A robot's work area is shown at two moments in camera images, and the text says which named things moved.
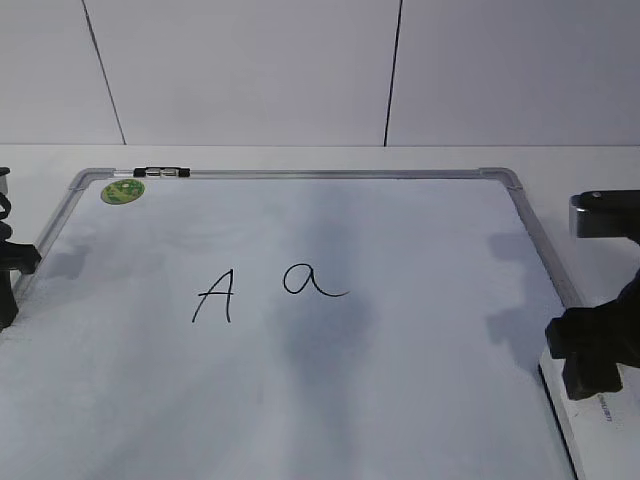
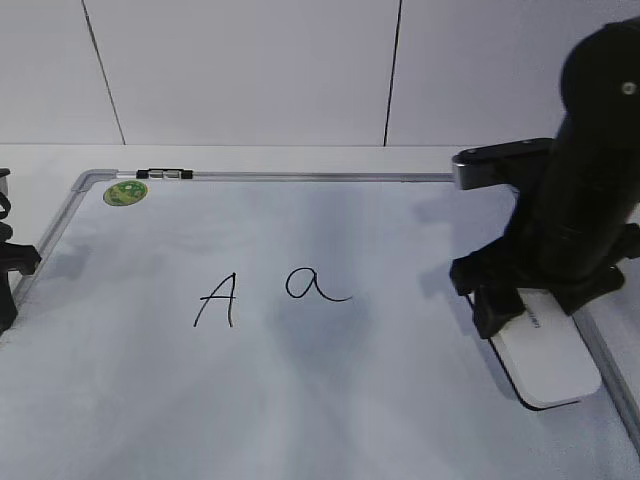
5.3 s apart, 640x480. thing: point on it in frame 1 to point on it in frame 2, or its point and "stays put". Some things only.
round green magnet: [122, 191] stays put
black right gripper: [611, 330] to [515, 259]
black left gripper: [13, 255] stays put
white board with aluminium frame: [347, 323] stays put
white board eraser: [603, 430] to [544, 355]
